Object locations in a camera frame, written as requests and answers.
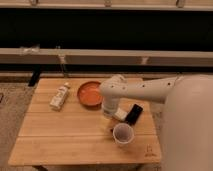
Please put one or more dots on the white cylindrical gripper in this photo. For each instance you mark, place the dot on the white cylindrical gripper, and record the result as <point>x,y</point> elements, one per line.
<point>110,106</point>

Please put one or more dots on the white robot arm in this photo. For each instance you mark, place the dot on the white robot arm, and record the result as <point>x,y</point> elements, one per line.
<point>187,131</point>

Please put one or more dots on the white rectangular box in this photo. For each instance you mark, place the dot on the white rectangular box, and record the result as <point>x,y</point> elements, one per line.
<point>120,114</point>

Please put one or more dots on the orange bowl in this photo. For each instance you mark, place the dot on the orange bowl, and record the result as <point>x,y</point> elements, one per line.
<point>89,95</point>

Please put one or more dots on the black smartphone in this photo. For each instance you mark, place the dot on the black smartphone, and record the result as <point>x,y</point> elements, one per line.
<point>134,114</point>

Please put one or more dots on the white paper cup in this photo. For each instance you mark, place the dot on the white paper cup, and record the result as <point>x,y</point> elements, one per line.
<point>123,134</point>

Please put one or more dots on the wooden table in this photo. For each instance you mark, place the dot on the wooden table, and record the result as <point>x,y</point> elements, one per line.
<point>75,135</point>

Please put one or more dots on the white carton bottle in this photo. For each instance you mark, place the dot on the white carton bottle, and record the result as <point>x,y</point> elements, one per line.
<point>59,98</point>

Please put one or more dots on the metal rail frame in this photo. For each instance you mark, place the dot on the metal rail frame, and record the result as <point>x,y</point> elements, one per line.
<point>38,55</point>

